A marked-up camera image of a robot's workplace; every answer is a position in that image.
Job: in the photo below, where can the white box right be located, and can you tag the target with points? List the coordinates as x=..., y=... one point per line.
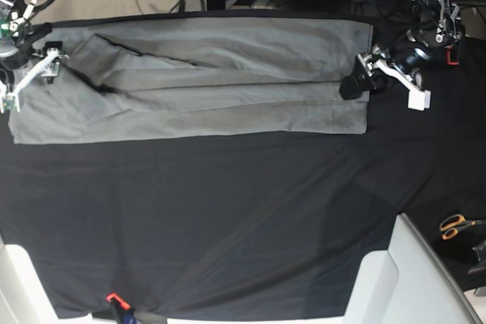
x=407, y=283

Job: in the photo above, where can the black table cloth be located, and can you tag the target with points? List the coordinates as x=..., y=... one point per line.
x=264, y=226

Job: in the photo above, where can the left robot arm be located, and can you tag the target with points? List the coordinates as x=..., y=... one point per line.
x=434, y=32

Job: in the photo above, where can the red blue clamp bottom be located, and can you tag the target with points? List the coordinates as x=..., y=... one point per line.
x=122, y=312

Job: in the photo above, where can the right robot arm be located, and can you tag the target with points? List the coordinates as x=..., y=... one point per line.
x=22, y=10

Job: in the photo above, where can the grey T-shirt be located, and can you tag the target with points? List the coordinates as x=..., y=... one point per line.
x=192, y=77

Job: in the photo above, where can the white box left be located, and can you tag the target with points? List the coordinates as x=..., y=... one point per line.
x=23, y=298

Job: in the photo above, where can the black object right edge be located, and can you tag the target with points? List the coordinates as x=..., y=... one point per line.
x=479, y=251

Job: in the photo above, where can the red black clamp right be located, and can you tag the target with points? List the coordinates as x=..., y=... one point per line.
x=454, y=48

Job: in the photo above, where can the orange handled scissors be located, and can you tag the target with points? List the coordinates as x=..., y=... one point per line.
x=454, y=224

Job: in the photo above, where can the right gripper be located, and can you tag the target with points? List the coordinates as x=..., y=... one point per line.
x=16, y=47

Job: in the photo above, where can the white box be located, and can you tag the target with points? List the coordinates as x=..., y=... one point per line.
x=23, y=298
x=407, y=283

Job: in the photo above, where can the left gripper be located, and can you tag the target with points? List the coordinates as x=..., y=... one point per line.
x=434, y=24

